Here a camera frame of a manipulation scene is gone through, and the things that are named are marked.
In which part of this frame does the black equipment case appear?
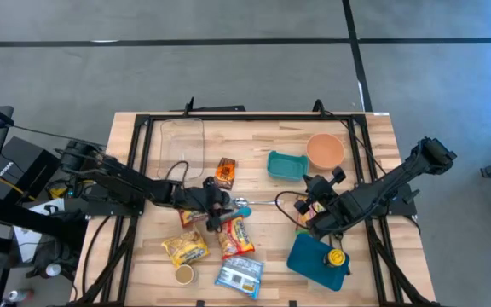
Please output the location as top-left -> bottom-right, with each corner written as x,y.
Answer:
0,136 -> 62,201

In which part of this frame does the red and yellow ramen packet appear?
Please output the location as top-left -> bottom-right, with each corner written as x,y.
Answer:
216,216 -> 257,261

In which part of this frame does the silver can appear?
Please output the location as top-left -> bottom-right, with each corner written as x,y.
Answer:
0,288 -> 33,304

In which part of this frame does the orange brown candy bag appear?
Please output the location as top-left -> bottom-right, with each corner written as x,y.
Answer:
213,156 -> 237,191

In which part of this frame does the teal rectangular container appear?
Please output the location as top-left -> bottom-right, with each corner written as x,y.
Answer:
266,149 -> 310,182

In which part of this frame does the dark blue tray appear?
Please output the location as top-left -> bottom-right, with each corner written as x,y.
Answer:
286,232 -> 352,293

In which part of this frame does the white paper sheet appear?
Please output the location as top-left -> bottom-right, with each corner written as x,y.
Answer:
13,198 -> 66,264

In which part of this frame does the red snack packet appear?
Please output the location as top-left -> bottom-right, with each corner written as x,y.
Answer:
178,208 -> 209,229

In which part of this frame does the orange bowl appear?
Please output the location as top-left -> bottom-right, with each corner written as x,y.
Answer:
305,132 -> 346,171

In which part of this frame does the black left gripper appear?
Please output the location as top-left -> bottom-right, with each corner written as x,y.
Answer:
171,176 -> 235,234

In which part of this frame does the chicken ramen packet with green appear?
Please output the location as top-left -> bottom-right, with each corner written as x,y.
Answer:
296,196 -> 327,234

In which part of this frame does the small tan cup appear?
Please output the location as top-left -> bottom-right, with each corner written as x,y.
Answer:
174,264 -> 197,286

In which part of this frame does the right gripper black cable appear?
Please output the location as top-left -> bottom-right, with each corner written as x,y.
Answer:
274,190 -> 315,231

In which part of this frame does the black table frame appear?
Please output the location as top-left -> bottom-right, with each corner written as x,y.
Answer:
68,111 -> 441,307

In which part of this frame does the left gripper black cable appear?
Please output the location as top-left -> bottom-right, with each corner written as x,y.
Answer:
163,159 -> 192,185

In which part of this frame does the clear plastic container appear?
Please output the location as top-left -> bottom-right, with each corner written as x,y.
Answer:
156,117 -> 206,183

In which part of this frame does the metal spoon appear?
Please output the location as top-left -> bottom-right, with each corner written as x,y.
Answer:
232,196 -> 280,209

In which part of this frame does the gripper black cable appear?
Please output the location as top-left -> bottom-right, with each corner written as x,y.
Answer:
163,159 -> 192,185
274,190 -> 315,231

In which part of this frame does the blue beef ramen packet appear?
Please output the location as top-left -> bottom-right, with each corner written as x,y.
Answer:
214,254 -> 266,300

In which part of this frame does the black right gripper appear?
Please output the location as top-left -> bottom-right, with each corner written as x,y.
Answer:
293,165 -> 348,215

